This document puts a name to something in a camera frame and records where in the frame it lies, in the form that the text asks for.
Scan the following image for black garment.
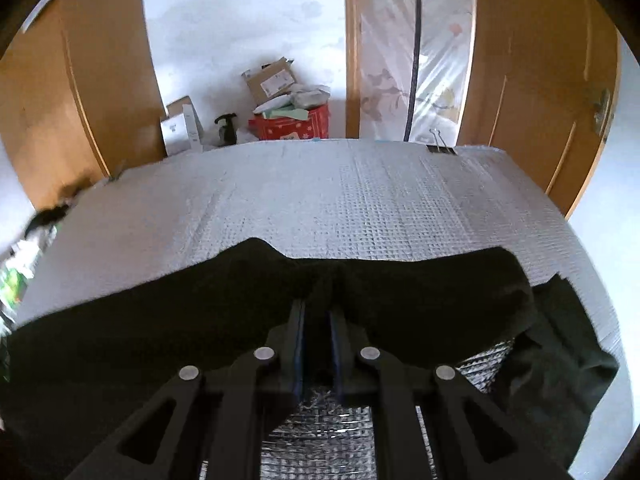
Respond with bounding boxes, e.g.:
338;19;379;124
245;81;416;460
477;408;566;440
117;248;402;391
1;238;620;479

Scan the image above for silver quilted table mat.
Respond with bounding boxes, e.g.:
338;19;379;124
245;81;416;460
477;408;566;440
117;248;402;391
14;138;637;480

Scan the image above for white small carton box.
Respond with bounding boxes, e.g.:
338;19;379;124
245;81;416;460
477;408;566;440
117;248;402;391
160;96;204;157

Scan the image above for cluttered side table items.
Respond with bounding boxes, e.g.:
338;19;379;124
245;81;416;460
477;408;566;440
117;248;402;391
1;198;75;336

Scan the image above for black binder clip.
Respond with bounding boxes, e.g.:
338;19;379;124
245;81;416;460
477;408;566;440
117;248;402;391
426;128;456;155

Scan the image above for wooden wardrobe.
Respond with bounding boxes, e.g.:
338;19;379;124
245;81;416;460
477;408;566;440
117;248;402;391
1;0;166;209

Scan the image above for plastic-wrapped door panel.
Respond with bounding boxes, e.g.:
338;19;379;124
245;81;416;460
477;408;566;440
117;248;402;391
345;0;476;147

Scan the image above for brown cardboard box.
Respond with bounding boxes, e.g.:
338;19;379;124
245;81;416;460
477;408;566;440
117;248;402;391
242;58;297;105

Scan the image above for black hanging cable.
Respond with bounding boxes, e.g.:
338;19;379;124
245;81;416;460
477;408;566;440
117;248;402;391
402;0;424;143

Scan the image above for red gift box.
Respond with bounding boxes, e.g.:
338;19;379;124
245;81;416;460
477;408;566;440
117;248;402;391
248;104;330;141

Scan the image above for black spray bottle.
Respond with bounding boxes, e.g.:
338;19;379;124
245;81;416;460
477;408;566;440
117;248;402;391
214;113;238;146

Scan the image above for wooden door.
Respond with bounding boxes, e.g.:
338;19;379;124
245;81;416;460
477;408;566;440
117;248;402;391
458;0;620;216

